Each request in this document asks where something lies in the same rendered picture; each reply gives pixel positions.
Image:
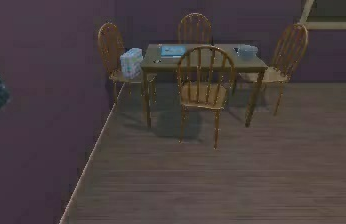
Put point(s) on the brown wooden spindle chair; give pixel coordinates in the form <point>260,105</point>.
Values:
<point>202,95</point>
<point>286,55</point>
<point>112,53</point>
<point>194,30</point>

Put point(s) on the blue book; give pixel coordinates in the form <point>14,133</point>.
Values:
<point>172,51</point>

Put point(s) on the brown wooden dining table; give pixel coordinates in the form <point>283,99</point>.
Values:
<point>214,65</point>

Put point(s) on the pale blue patterned box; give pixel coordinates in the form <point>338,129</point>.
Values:
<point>131,63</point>

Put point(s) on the pale blue bowl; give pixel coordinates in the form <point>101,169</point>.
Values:
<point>247,51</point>

